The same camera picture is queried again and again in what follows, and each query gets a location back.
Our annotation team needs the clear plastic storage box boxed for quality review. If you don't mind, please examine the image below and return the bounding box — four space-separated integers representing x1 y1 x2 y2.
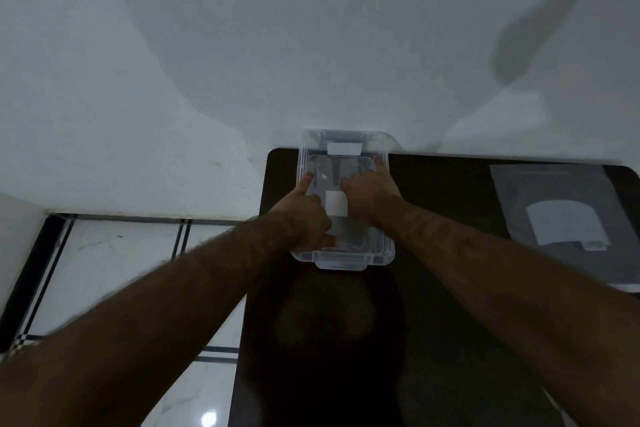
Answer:
291 129 396 272

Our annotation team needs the person's left forearm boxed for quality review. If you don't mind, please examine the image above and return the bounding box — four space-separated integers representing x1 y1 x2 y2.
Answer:
0 212 301 427

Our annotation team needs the person's right hand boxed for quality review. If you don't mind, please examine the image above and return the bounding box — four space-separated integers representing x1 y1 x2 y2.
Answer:
340 157 405 227

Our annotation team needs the dark brown table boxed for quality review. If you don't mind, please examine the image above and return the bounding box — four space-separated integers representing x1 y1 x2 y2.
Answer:
228 147 640 427

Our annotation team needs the person's right forearm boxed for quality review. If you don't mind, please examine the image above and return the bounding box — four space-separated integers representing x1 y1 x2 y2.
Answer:
372 196 640 427

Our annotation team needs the grey plastic bag with label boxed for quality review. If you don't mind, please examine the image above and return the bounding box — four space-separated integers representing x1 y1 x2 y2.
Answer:
489 163 640 287

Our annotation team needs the person's left hand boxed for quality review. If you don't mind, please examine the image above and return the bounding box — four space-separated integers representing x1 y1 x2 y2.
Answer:
268 171 337 254

